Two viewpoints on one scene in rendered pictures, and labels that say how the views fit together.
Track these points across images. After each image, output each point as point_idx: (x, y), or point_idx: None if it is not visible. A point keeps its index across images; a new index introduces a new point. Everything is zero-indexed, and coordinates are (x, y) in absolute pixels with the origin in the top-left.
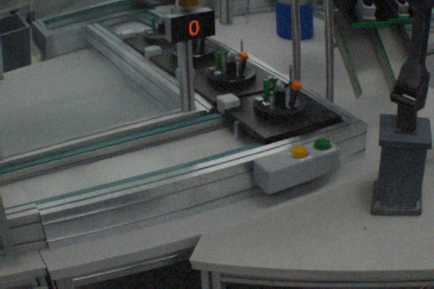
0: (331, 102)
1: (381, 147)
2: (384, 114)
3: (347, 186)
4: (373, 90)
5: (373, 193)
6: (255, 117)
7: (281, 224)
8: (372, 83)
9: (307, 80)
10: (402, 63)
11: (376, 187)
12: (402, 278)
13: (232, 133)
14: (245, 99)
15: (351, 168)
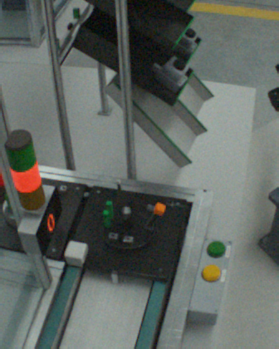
0: (149, 184)
1: (276, 220)
2: (273, 193)
3: (239, 261)
4: (185, 145)
5: (275, 256)
6: (122, 256)
7: (242, 338)
8: (181, 139)
9: (43, 145)
10: (182, 91)
11: (276, 250)
12: None
13: (100, 277)
14: (80, 236)
15: (216, 237)
